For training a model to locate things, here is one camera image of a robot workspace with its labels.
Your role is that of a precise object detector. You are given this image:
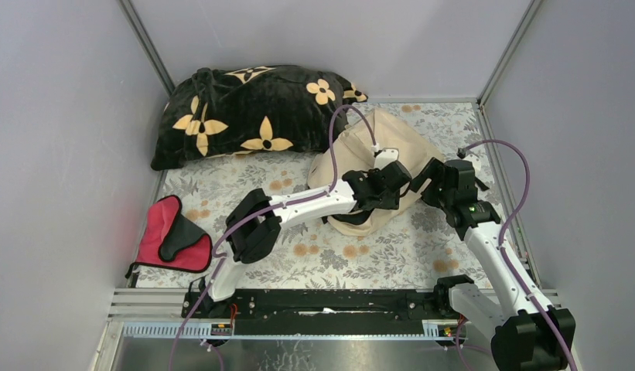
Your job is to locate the beige canvas student bag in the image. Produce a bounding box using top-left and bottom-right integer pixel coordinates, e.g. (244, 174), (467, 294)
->
(307, 108), (445, 237)

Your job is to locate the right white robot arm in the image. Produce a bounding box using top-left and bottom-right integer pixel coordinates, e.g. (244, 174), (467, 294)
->
(411, 158), (576, 370)

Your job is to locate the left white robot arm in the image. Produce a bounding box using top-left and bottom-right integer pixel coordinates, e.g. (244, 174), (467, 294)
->
(199, 161), (411, 318)

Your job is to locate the floral patterned table mat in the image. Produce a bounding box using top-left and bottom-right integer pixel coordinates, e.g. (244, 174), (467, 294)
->
(132, 103), (507, 289)

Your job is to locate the black floral pillow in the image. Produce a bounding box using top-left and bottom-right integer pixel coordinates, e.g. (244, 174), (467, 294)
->
(150, 65), (368, 171)

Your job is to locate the red and black pouch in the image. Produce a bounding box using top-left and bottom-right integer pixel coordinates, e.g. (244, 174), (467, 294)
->
(125, 195), (213, 278)

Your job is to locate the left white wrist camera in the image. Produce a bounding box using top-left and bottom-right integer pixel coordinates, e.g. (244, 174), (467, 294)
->
(372, 145), (399, 170)

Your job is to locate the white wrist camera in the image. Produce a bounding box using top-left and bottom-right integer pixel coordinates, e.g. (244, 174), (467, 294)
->
(456, 148), (483, 173)
(372, 145), (399, 170)

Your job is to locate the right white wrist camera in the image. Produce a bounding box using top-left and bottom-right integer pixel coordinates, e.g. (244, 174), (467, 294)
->
(456, 148), (483, 173)

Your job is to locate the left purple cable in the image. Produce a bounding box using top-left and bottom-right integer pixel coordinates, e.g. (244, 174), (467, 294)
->
(168, 104), (382, 371)

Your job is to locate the purple cable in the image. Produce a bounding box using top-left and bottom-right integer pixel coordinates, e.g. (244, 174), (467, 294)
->
(452, 139), (579, 371)
(168, 104), (382, 371)

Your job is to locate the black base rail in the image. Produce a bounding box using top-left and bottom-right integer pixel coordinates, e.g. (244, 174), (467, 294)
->
(181, 289), (462, 339)

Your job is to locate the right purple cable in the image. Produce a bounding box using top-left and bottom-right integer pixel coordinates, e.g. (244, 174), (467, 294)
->
(452, 139), (579, 371)

